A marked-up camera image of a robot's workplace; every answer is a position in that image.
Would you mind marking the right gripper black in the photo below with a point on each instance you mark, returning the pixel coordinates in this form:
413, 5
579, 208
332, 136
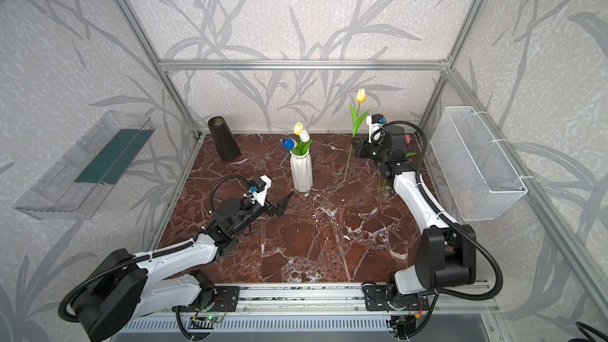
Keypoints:
366, 150

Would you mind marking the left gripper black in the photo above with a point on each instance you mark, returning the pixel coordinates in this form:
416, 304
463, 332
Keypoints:
265, 207

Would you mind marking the bright yellow artificial tulip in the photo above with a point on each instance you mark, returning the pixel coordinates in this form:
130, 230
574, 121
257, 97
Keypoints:
357, 118

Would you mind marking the blue artificial tulip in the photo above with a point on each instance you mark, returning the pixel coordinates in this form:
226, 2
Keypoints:
289, 143

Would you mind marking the white artificial tulip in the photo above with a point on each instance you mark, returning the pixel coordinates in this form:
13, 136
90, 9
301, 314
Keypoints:
304, 142

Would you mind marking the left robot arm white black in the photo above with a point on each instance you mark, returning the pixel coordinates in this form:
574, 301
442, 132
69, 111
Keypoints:
127, 286

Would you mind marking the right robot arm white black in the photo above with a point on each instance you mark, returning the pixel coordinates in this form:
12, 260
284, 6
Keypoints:
444, 258

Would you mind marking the white ribbed ceramic vase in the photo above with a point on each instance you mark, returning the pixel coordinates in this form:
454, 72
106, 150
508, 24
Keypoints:
302, 172

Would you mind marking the black cylindrical vase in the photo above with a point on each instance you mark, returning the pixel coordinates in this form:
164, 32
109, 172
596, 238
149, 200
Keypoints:
223, 138

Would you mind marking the bunch of artificial tulips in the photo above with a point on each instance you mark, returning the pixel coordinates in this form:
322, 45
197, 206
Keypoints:
388, 170

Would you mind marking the green circuit board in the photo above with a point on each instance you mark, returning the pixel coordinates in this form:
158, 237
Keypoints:
206, 319

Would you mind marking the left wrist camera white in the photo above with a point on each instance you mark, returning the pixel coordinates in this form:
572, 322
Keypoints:
258, 189

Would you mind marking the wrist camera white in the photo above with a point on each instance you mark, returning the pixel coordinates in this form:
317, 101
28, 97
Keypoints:
258, 189
374, 123

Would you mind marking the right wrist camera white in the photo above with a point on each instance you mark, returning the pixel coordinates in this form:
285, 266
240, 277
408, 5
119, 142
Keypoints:
374, 123

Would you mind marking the white wire mesh basket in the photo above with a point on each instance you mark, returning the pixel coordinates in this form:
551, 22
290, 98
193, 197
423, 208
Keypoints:
478, 173

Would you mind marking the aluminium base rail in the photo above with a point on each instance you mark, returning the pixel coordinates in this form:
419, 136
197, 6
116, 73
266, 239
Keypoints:
300, 307

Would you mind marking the clear plastic wall tray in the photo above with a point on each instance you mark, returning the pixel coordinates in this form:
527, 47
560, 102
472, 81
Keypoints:
76, 186

